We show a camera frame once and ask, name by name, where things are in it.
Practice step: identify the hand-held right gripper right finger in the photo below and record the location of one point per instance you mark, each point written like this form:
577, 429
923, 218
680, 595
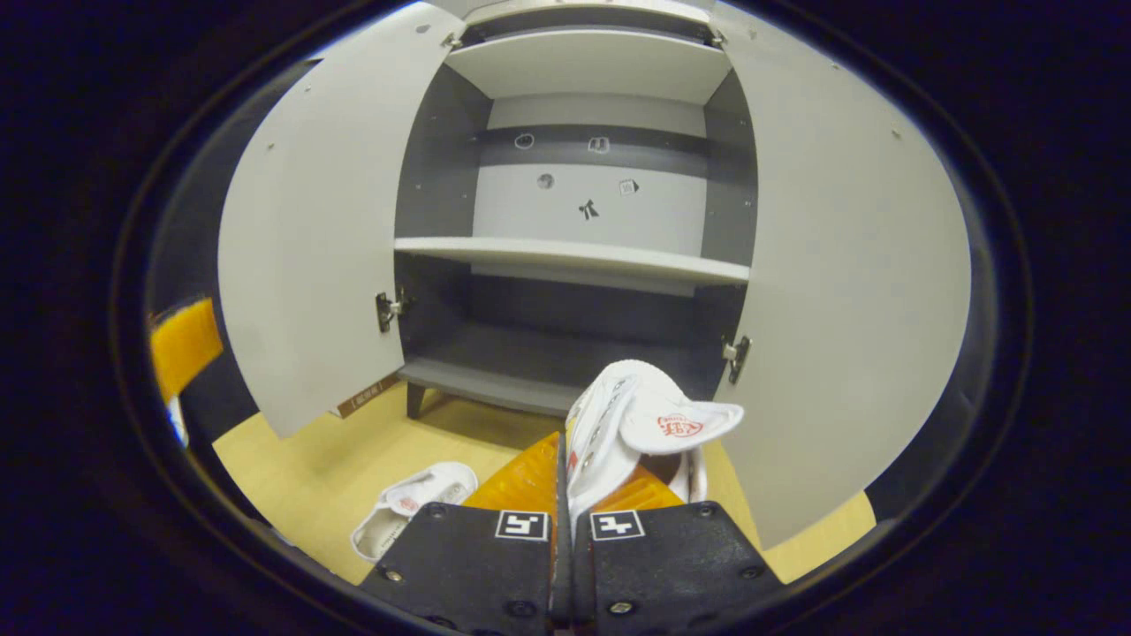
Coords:
663, 565

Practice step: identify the white canvas shoe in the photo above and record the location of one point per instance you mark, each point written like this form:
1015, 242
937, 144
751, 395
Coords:
618, 415
415, 499

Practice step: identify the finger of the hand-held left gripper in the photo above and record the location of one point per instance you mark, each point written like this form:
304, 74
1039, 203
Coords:
185, 344

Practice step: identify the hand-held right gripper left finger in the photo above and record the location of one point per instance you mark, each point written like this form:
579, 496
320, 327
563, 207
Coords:
468, 565

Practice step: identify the grey shoe cabinet door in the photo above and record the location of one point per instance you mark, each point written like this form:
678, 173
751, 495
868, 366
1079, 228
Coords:
309, 221
848, 283

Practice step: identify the grey shoe cabinet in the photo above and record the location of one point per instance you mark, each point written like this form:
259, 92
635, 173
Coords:
583, 66

